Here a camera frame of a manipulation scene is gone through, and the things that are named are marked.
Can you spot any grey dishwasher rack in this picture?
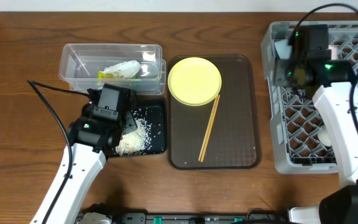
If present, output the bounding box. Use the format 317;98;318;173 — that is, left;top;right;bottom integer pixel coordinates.
260;21;358;174

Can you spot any yellow plate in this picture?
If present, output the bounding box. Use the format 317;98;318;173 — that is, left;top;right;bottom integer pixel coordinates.
168;57;222;106

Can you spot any pale green cup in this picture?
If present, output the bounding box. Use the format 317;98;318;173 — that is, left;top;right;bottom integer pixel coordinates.
317;125;332;147

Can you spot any rice pile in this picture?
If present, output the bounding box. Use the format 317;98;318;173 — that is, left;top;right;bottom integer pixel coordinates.
116;118;152;156

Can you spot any clear plastic waste bin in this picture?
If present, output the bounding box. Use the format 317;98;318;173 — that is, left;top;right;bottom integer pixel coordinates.
60;44;166;95

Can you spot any wooden chopstick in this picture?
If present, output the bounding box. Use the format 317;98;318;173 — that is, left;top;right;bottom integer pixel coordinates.
200;95;221;162
198;95;219;161

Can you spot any light blue bowl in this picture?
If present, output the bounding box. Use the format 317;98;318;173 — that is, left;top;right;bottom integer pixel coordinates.
274;39;292;60

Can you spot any pink bowl with rice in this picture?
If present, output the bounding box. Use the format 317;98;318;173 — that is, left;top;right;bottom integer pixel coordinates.
328;45;338;60

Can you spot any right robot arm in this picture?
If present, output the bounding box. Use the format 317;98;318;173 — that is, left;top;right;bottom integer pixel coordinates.
273;24;358;223

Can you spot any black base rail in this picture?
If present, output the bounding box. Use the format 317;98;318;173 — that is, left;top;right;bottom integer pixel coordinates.
75;203;291;224

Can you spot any green snack wrapper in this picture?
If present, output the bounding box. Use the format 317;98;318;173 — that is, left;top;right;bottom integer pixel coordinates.
96;71;135;85

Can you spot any brown plastic serving tray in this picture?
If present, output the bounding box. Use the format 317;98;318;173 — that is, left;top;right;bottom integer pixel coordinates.
168;55;262;170

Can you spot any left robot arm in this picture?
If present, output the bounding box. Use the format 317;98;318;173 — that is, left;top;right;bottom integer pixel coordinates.
29;80;137;223

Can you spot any black waste tray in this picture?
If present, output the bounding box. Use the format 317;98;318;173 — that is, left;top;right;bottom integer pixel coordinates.
104;98;167;157

